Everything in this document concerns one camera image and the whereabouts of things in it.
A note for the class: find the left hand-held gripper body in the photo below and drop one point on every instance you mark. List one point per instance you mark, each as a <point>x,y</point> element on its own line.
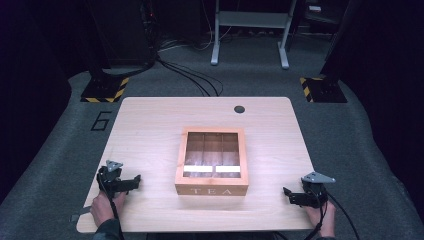
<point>111,181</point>

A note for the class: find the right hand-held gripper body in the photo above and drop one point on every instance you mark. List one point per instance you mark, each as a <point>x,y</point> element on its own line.
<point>313,191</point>

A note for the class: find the wooden tea box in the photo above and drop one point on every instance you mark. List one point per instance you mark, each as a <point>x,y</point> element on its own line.
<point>212,185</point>

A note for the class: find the person's left hand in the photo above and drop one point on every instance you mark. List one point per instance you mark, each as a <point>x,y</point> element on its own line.
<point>104,208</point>

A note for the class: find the person's right hand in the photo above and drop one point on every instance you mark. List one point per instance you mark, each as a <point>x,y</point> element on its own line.
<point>321,218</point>

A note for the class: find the black table grommet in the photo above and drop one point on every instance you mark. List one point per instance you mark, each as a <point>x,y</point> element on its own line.
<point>239,109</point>

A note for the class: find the dark curtain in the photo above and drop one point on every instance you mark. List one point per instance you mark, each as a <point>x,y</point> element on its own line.
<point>393,83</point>
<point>30,83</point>

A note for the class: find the black stand column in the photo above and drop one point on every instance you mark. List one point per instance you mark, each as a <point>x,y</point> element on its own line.
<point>123,33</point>
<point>340,43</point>

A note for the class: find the grey metal bracket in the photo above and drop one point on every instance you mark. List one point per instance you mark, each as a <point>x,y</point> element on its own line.
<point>80,214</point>

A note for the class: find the black yellow striped base plate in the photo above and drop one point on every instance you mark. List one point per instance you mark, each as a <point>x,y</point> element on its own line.
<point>106,90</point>
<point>325,90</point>

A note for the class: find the white metal stand frame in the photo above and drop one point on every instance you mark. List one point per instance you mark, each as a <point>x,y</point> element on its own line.
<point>253,19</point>

